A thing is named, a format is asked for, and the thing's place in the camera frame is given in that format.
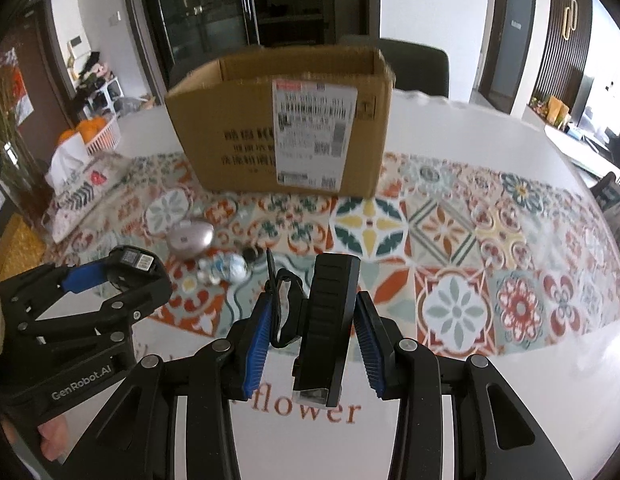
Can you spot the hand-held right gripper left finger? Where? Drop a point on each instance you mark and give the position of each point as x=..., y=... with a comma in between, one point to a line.
x=255, y=345

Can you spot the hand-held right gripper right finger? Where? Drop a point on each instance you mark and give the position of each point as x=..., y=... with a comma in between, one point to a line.
x=370, y=350

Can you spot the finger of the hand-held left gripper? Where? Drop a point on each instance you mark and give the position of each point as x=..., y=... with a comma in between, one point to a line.
x=140, y=300
x=85, y=277

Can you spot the black power adapter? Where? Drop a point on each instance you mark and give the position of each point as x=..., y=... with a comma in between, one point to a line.
x=139, y=260

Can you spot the black bike light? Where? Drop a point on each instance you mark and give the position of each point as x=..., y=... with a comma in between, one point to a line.
x=327, y=320

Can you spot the brown cardboard box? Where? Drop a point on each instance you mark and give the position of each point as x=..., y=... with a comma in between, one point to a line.
x=230, y=135

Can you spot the person's left hand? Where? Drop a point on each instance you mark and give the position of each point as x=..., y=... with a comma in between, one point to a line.
x=55, y=435

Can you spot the yellow woven box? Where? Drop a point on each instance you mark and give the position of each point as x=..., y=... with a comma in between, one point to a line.
x=17, y=245

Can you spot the silver oval computer mouse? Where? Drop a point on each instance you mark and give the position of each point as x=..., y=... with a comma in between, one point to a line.
x=190, y=239

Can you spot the floral fabric tissue cover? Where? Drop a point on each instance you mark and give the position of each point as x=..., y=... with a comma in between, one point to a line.
x=82, y=180

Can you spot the glass vase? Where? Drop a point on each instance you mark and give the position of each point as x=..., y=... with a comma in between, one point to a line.
x=12, y=180

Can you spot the orange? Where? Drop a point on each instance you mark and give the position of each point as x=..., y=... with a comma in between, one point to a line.
x=92, y=127
x=70, y=136

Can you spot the white fruit basket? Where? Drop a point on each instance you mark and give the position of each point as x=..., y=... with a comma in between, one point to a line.
x=105, y=135

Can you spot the white shoe rack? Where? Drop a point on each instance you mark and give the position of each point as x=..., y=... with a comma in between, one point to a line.
x=104, y=96

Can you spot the brown wooden door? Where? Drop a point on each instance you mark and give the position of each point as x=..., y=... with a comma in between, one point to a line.
x=40, y=70

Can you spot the grey dining chair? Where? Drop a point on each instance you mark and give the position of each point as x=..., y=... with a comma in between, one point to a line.
x=414, y=67
x=190, y=74

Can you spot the chair with plaid cloth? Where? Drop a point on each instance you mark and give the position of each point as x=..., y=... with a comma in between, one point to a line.
x=612, y=205

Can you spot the white media console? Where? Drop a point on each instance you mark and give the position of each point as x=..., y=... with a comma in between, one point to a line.
x=574, y=145

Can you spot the dark glass door cabinet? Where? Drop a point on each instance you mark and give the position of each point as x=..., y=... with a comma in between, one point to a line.
x=215, y=5

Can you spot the television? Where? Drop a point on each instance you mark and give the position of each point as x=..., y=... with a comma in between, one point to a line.
x=602, y=110

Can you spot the dark framed interior door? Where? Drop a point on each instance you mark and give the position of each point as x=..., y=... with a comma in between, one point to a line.
x=509, y=40

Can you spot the white wall intercom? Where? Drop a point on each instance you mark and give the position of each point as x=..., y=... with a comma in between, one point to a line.
x=76, y=49

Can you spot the wall switch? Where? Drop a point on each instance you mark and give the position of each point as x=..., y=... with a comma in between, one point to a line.
x=115, y=17

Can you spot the dark slatted wall panel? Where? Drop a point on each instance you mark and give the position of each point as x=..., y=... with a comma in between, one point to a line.
x=554, y=60

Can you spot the gold wall ornament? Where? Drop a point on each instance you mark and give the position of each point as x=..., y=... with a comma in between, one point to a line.
x=569, y=20

